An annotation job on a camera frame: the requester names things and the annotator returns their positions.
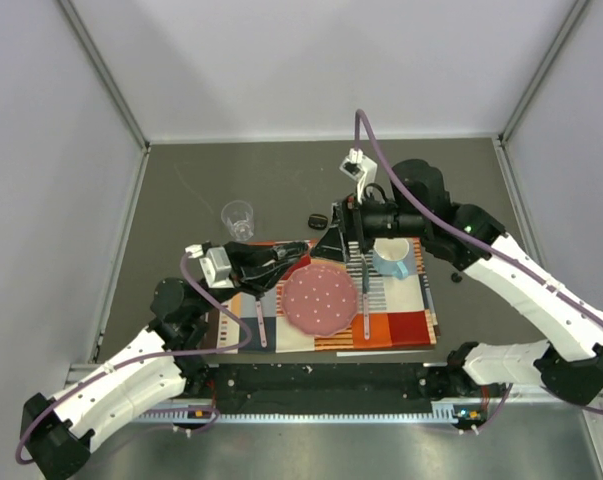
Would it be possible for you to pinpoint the pink dotted plate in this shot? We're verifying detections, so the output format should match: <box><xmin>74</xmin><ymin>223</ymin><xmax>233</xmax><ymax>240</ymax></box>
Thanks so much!
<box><xmin>280</xmin><ymin>263</ymin><xmax>359</xmax><ymax>338</ymax></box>

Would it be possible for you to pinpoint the clear plastic cup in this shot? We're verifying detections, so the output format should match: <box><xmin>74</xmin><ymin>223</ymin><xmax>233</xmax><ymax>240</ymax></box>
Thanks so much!
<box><xmin>221</xmin><ymin>200</ymin><xmax>255</xmax><ymax>242</ymax></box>

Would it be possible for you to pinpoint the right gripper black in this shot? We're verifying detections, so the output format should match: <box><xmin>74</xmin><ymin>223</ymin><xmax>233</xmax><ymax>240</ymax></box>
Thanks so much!
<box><xmin>309</xmin><ymin>186</ymin><xmax>426</xmax><ymax>265</ymax></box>

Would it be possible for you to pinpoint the aluminium frame profile front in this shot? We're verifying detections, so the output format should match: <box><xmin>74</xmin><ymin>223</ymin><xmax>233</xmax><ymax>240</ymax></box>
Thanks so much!
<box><xmin>55</xmin><ymin>362</ymin><xmax>603</xmax><ymax>426</ymax></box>

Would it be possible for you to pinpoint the black earbud charging case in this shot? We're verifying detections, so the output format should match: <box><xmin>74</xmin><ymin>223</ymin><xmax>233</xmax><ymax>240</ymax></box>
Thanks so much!
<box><xmin>307</xmin><ymin>214</ymin><xmax>329</xmax><ymax>231</ymax></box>

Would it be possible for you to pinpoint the white blue mug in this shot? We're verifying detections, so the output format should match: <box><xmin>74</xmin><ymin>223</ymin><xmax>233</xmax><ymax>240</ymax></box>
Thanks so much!
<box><xmin>372</xmin><ymin>238</ymin><xmax>410</xmax><ymax>280</ymax></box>

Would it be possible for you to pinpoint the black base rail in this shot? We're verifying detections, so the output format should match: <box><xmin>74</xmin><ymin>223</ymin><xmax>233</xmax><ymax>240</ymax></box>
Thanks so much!
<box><xmin>199</xmin><ymin>363</ymin><xmax>482</xmax><ymax>415</ymax></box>

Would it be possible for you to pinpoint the knife with pink handle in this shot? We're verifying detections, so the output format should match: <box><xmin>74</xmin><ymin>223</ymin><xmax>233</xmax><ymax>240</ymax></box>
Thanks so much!
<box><xmin>361</xmin><ymin>255</ymin><xmax>371</xmax><ymax>340</ymax></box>

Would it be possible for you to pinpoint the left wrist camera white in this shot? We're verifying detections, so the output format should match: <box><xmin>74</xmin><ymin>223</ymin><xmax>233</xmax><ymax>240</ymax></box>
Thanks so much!
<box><xmin>185</xmin><ymin>243</ymin><xmax>234</xmax><ymax>289</ymax></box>

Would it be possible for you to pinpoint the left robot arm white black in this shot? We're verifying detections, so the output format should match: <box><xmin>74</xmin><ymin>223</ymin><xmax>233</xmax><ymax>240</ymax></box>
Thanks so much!
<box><xmin>15</xmin><ymin>241</ymin><xmax>308</xmax><ymax>479</ymax></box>

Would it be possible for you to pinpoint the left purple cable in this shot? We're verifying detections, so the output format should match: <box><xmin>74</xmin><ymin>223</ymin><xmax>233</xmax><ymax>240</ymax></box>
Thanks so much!
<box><xmin>14</xmin><ymin>249</ymin><xmax>255</xmax><ymax>464</ymax></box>

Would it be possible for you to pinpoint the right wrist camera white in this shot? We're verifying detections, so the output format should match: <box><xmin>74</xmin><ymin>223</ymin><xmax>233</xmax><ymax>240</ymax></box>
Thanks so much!
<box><xmin>339</xmin><ymin>148</ymin><xmax>377</xmax><ymax>203</ymax></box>

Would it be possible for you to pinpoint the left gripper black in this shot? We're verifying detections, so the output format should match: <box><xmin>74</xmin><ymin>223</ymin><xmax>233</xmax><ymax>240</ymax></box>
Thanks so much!
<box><xmin>192</xmin><ymin>241</ymin><xmax>300</xmax><ymax>318</ymax></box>

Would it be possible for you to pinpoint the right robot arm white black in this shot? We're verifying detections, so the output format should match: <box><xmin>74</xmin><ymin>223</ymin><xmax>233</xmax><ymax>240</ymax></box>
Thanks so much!
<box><xmin>311</xmin><ymin>150</ymin><xmax>603</xmax><ymax>406</ymax></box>

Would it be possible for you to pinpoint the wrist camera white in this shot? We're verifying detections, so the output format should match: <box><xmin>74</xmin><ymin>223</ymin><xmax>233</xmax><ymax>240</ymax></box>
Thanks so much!
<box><xmin>185</xmin><ymin>243</ymin><xmax>234</xmax><ymax>289</ymax></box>
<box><xmin>339</xmin><ymin>148</ymin><xmax>377</xmax><ymax>203</ymax></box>

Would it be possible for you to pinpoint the fork with pink handle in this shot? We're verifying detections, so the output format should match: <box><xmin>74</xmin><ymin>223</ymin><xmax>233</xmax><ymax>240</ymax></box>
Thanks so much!
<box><xmin>255</xmin><ymin>297</ymin><xmax>268</xmax><ymax>348</ymax></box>

